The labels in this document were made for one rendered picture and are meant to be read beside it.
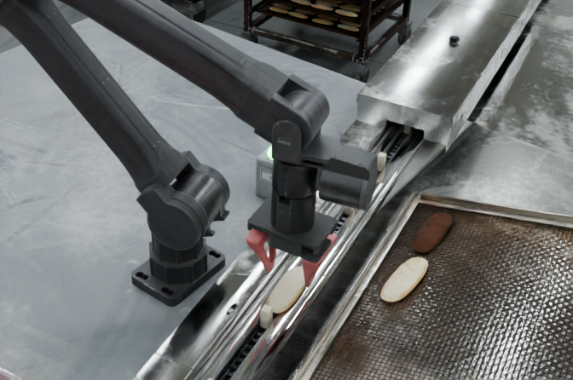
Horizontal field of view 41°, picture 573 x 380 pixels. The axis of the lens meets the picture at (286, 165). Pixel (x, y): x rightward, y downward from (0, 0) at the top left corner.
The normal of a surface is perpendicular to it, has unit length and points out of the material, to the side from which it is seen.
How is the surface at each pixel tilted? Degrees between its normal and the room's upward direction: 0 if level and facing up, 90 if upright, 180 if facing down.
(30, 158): 0
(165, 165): 48
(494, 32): 0
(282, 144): 90
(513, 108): 0
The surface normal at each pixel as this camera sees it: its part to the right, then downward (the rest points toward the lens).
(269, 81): 0.40, -0.66
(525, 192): 0.04, -0.82
